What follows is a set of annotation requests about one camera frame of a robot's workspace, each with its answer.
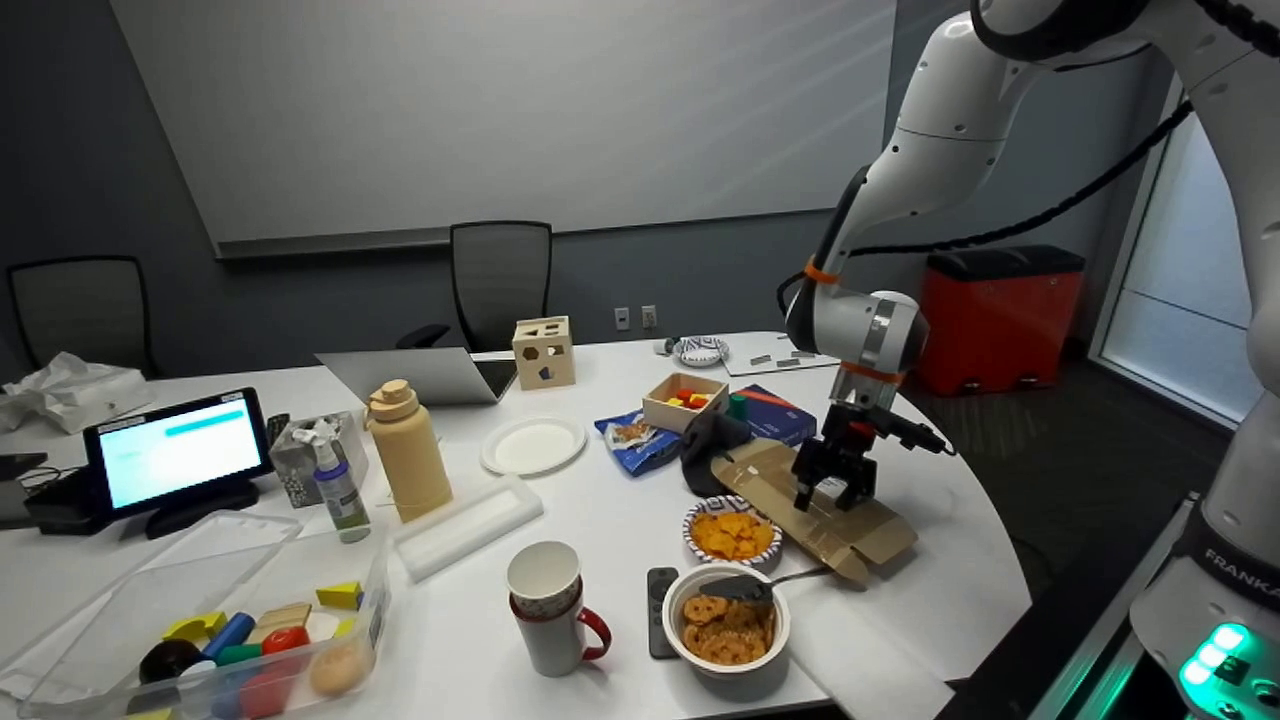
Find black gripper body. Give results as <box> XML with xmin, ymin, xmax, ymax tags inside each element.
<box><xmin>794</xmin><ymin>401</ymin><xmax>893</xmax><ymax>486</ymax></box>

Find brown cardboard box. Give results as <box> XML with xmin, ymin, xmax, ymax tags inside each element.
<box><xmin>707</xmin><ymin>434</ymin><xmax>919</xmax><ymax>593</ymax></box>

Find small wooden box with fruit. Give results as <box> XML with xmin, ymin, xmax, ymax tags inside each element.
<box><xmin>641</xmin><ymin>366</ymin><xmax>733</xmax><ymax>430</ymax></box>

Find blue and red book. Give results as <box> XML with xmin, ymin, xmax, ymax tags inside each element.
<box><xmin>729</xmin><ymin>384</ymin><xmax>821</xmax><ymax>449</ymax></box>

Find patterned bowl with orange chips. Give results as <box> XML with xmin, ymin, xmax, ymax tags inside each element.
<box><xmin>685</xmin><ymin>491</ymin><xmax>788</xmax><ymax>571</ymax></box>

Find metal spoon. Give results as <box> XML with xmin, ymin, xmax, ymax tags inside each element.
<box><xmin>698</xmin><ymin>565</ymin><xmax>834</xmax><ymax>606</ymax></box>

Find blue snack bag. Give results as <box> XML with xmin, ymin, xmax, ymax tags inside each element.
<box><xmin>591</xmin><ymin>407</ymin><xmax>689</xmax><ymax>479</ymax></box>

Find white bowl with crackers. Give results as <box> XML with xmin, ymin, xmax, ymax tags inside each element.
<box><xmin>660</xmin><ymin>559</ymin><xmax>794</xmax><ymax>690</ymax></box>

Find red trash bin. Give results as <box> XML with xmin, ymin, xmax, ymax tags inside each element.
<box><xmin>910</xmin><ymin>240</ymin><xmax>1087</xmax><ymax>401</ymax></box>

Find white round plate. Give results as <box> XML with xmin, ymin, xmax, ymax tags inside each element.
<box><xmin>480</xmin><ymin>413</ymin><xmax>591</xmax><ymax>479</ymax></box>

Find wooden shape sorter cube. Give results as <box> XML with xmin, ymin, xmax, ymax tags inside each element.
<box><xmin>512</xmin><ymin>311</ymin><xmax>582</xmax><ymax>392</ymax></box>

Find white rectangular tray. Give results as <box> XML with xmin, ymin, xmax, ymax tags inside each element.
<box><xmin>393</xmin><ymin>475</ymin><xmax>550</xmax><ymax>582</ymax></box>

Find black mesh office chair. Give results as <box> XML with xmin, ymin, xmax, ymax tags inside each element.
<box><xmin>449</xmin><ymin>216</ymin><xmax>558</xmax><ymax>352</ymax></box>
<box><xmin>5</xmin><ymin>250</ymin><xmax>152</xmax><ymax>377</ymax></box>

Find frosted glass door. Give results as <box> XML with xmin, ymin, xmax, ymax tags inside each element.
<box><xmin>1085</xmin><ymin>76</ymin><xmax>1274</xmax><ymax>430</ymax></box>

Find beige water bottle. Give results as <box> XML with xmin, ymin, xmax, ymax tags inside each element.
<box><xmin>366</xmin><ymin>377</ymin><xmax>456</xmax><ymax>522</ymax></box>

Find grey laptop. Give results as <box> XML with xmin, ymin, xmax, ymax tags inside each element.
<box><xmin>316</xmin><ymin>343</ymin><xmax>499</xmax><ymax>407</ymax></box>

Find clear plastic toy bin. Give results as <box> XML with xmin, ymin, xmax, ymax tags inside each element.
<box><xmin>123</xmin><ymin>536</ymin><xmax>393</xmax><ymax>720</ymax></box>

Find small clear spray bottle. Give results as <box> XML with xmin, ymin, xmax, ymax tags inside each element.
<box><xmin>309</xmin><ymin>421</ymin><xmax>373</xmax><ymax>543</ymax></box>

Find white projection board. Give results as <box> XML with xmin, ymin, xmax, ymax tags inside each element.
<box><xmin>110</xmin><ymin>0</ymin><xmax>902</xmax><ymax>261</ymax></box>

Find yellow toy block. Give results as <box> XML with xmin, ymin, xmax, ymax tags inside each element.
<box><xmin>311</xmin><ymin>577</ymin><xmax>370</xmax><ymax>613</ymax></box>

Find tan toy ball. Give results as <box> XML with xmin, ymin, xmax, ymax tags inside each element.
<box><xmin>309</xmin><ymin>637</ymin><xmax>378</xmax><ymax>700</ymax></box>

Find small grey drink carton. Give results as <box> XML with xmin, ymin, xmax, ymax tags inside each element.
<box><xmin>269</xmin><ymin>413</ymin><xmax>336</xmax><ymax>508</ymax></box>

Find red toy piece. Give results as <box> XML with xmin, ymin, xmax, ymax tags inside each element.
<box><xmin>255</xmin><ymin>624</ymin><xmax>311</xmax><ymax>660</ymax></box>

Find blue toy cylinder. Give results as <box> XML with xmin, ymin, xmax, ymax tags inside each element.
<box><xmin>199</xmin><ymin>606</ymin><xmax>255</xmax><ymax>660</ymax></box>

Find black tablet with lit screen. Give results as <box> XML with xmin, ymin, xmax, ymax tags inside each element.
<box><xmin>80</xmin><ymin>388</ymin><xmax>272</xmax><ymax>519</ymax></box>

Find black toy piece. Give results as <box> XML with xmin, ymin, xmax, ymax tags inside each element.
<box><xmin>133</xmin><ymin>637</ymin><xmax>205</xmax><ymax>685</ymax></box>

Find clear plastic bin lid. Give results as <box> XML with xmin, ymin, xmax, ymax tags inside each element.
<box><xmin>0</xmin><ymin>508</ymin><xmax>306</xmax><ymax>707</ymax></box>

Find white plastic bag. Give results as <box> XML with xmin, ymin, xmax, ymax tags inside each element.
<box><xmin>0</xmin><ymin>348</ymin><xmax>150</xmax><ymax>434</ymax></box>

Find black case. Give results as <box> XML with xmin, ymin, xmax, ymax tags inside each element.
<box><xmin>17</xmin><ymin>456</ymin><xmax>91</xmax><ymax>536</ymax></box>

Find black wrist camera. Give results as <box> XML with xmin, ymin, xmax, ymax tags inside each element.
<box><xmin>881</xmin><ymin>407</ymin><xmax>960</xmax><ymax>460</ymax></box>

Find grey robot stand rail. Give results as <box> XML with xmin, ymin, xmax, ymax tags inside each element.
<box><xmin>1034</xmin><ymin>491</ymin><xmax>1200</xmax><ymax>720</ymax></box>

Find white mug with red handle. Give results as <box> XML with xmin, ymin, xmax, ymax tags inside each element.
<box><xmin>505</xmin><ymin>536</ymin><xmax>617</xmax><ymax>681</ymax></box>

